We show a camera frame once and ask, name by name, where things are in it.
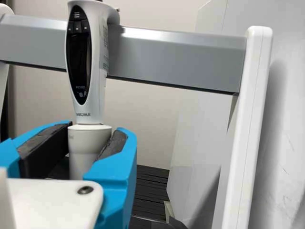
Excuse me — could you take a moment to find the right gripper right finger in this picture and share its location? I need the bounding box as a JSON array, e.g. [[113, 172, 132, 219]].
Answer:
[[82, 127, 139, 229]]

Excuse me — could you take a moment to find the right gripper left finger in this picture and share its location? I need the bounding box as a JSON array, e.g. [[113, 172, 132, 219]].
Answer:
[[0, 121, 73, 179]]

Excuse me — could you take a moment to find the pipette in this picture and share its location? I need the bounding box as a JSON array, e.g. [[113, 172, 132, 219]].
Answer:
[[65, 0, 120, 181]]

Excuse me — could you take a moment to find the black platform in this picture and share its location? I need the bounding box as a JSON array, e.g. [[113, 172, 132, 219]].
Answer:
[[130, 164, 173, 229]]

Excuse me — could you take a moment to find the white pipette stand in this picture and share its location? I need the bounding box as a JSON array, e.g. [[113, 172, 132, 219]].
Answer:
[[0, 0, 274, 229]]

